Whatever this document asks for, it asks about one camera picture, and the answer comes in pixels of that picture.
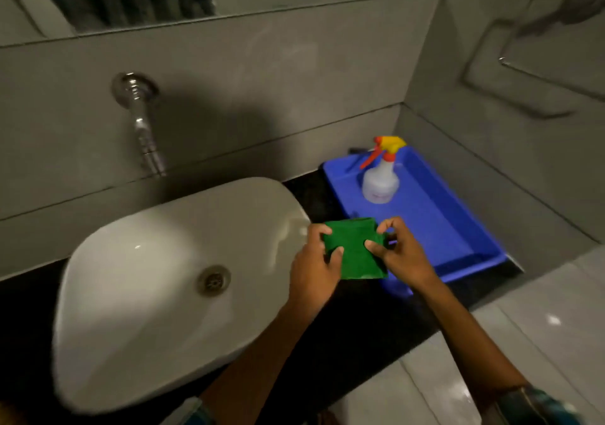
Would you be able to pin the person's left sleeve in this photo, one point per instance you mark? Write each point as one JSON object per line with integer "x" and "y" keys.
{"x": 189, "y": 413}

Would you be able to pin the blue plastic tray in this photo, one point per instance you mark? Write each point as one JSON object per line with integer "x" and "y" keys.
{"x": 420, "y": 212}

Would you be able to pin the white oval sink basin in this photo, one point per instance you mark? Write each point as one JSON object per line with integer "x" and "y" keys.
{"x": 175, "y": 292}

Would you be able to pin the chrome sink drain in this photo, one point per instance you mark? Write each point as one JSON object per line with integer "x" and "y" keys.
{"x": 213, "y": 280}

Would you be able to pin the person's left forearm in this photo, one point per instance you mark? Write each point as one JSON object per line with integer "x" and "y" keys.
{"x": 257, "y": 363}

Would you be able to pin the white spray bottle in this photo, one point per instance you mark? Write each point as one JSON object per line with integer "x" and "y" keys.
{"x": 382, "y": 174}

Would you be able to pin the person's right hand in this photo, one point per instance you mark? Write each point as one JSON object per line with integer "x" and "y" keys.
{"x": 406, "y": 259}

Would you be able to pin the person's right forearm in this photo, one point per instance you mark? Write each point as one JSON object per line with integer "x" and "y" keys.
{"x": 472, "y": 344}

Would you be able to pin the person's left thumb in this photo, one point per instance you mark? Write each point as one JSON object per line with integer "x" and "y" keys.
{"x": 335, "y": 257}

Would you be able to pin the person's right sleeve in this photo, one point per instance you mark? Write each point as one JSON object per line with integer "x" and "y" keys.
{"x": 534, "y": 406}

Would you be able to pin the chrome wall faucet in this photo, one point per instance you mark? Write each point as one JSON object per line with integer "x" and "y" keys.
{"x": 139, "y": 117}

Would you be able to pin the green cleaning cloth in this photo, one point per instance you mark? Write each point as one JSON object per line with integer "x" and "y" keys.
{"x": 357, "y": 250}

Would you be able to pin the person's right thumb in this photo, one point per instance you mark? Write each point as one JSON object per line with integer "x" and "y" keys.
{"x": 376, "y": 248}

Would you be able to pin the person's left hand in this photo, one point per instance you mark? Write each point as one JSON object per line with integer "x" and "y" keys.
{"x": 312, "y": 278}

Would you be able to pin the person's sleeve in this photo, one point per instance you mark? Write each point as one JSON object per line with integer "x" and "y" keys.
{"x": 189, "y": 413}
{"x": 534, "y": 406}

